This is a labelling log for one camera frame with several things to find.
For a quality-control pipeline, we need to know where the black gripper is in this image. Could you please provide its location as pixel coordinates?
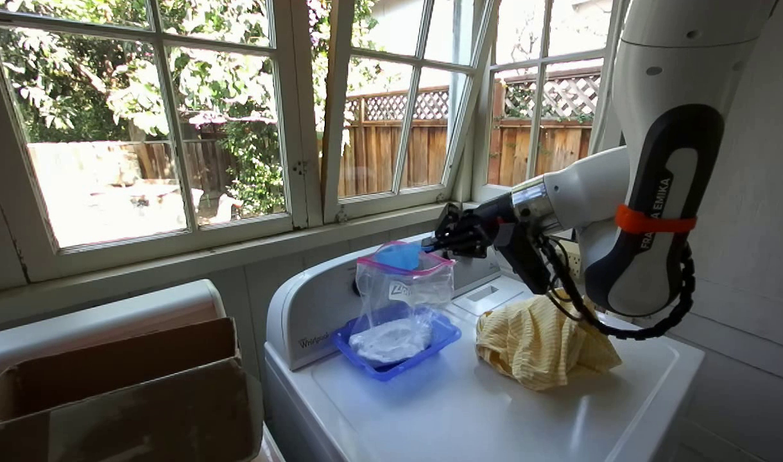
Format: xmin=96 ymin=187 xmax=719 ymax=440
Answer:
xmin=427 ymin=197 xmax=529 ymax=262

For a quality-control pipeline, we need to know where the narrow white window frame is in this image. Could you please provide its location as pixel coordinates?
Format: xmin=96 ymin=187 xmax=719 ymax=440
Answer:
xmin=475 ymin=0 xmax=632 ymax=204

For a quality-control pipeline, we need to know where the blue plastic tray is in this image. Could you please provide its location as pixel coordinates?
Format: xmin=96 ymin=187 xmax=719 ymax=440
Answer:
xmin=331 ymin=305 xmax=465 ymax=386

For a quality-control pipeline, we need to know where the orange cable strap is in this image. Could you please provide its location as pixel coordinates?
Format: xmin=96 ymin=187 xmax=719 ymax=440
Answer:
xmin=614 ymin=204 xmax=698 ymax=238

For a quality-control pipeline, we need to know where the white washing machine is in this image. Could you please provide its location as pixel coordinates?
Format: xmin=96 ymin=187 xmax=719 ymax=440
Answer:
xmin=262 ymin=229 xmax=705 ymax=462

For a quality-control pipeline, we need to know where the white dryer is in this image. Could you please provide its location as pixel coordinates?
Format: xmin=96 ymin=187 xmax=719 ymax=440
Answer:
xmin=0 ymin=280 xmax=263 ymax=462

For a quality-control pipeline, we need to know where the yellow waffle towel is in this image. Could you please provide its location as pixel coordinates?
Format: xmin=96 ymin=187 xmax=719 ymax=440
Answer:
xmin=475 ymin=242 xmax=624 ymax=392

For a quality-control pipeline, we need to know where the wide white window frame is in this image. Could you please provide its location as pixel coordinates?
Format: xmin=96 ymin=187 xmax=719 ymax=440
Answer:
xmin=0 ymin=0 xmax=494 ymax=290

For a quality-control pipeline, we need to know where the clear zip bag with powder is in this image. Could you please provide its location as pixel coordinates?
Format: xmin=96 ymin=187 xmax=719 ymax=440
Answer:
xmin=350 ymin=242 xmax=457 ymax=367

